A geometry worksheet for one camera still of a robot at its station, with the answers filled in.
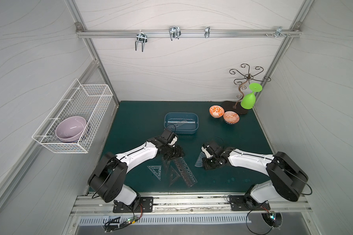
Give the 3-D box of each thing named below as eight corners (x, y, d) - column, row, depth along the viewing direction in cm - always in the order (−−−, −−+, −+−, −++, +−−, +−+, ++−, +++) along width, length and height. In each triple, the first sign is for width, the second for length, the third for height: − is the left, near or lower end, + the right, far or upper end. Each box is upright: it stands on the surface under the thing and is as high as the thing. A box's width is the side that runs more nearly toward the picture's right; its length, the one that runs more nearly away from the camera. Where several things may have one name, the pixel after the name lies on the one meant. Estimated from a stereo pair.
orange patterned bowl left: (210, 118, 110) (211, 115, 107) (208, 108, 117) (209, 104, 114) (224, 118, 110) (225, 115, 108) (221, 108, 117) (222, 105, 114)
